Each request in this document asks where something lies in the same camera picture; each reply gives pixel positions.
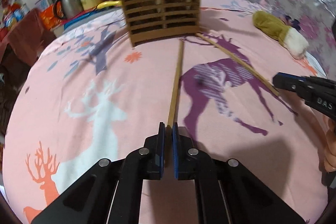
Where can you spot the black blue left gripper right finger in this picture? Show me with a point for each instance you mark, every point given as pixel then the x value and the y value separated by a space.
pixel 226 191

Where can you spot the pink deer print tablecloth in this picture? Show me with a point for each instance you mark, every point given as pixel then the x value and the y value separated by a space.
pixel 93 95

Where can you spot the stainless steel electric kettle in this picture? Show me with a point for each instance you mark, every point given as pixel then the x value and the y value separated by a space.
pixel 69 8

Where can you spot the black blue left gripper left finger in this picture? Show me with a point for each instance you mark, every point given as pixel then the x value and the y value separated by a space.
pixel 110 191

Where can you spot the person's right hand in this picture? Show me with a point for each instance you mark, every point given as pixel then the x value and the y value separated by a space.
pixel 330 149

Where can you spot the red gift box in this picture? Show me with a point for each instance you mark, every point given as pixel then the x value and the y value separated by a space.
pixel 48 18

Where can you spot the yellow small frying pan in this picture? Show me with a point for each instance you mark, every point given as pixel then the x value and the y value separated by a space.
pixel 109 4

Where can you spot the red cloth covered table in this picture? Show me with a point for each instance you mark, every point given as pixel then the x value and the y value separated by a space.
pixel 28 37

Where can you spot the olive white plush toy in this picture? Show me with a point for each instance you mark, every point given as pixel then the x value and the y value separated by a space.
pixel 286 35

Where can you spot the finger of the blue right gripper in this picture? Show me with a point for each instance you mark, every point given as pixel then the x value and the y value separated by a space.
pixel 292 83

